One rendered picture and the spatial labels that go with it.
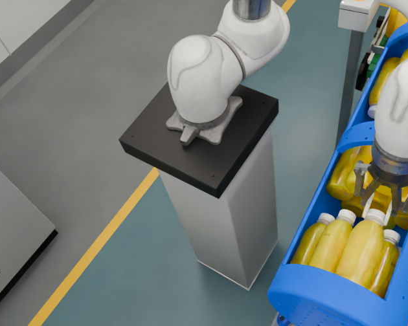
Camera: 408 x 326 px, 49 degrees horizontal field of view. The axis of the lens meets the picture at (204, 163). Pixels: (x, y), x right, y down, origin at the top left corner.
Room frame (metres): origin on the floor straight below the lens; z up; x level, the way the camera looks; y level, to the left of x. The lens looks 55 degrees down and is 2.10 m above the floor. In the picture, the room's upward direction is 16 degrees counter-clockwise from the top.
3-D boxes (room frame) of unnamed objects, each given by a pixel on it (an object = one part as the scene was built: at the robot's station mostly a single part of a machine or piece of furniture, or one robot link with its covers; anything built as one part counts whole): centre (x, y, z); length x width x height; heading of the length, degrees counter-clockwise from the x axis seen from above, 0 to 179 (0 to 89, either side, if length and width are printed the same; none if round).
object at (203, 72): (0.90, -0.05, 1.23); 0.18 x 0.16 x 0.22; 117
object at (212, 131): (0.89, -0.03, 1.10); 0.22 x 0.18 x 0.06; 139
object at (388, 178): (0.39, -0.34, 1.35); 0.08 x 0.07 x 0.09; 47
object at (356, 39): (1.22, -0.69, 0.50); 0.04 x 0.04 x 1.00; 47
